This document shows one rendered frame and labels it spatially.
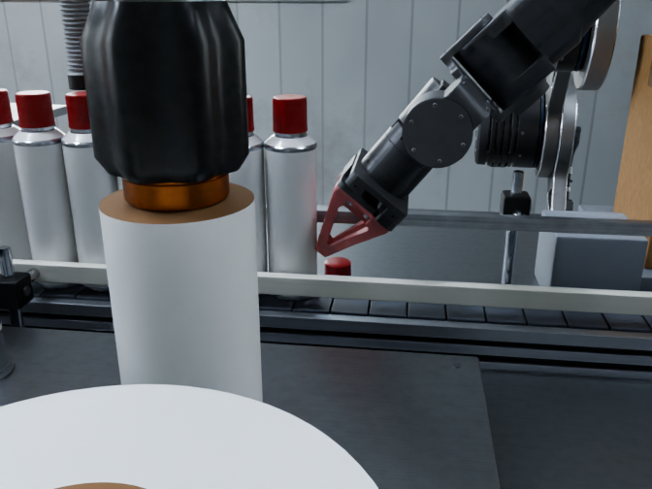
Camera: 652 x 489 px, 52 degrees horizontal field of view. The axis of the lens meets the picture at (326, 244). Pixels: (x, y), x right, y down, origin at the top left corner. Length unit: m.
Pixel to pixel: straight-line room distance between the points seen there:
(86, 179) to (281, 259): 0.21
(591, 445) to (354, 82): 2.68
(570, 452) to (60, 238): 0.53
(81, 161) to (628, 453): 0.56
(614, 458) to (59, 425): 0.45
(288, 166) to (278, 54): 2.59
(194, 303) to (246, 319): 0.04
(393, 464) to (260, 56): 2.87
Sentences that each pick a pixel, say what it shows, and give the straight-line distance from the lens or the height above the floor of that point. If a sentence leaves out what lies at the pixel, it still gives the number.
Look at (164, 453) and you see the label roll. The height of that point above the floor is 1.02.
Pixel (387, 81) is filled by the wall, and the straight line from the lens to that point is 3.13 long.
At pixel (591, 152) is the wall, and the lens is 3.21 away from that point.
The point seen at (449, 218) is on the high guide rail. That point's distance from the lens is 0.71.
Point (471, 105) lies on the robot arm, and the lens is 0.55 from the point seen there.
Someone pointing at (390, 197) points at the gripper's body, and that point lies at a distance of 0.63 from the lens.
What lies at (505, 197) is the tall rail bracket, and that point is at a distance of 0.76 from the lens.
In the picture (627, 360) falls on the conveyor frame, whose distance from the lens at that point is 0.70.
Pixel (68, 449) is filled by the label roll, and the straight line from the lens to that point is 0.27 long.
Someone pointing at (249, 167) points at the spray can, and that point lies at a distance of 0.65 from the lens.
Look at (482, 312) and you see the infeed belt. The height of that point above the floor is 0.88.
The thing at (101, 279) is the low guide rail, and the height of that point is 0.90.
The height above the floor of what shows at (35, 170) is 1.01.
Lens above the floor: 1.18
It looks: 21 degrees down
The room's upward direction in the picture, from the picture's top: straight up
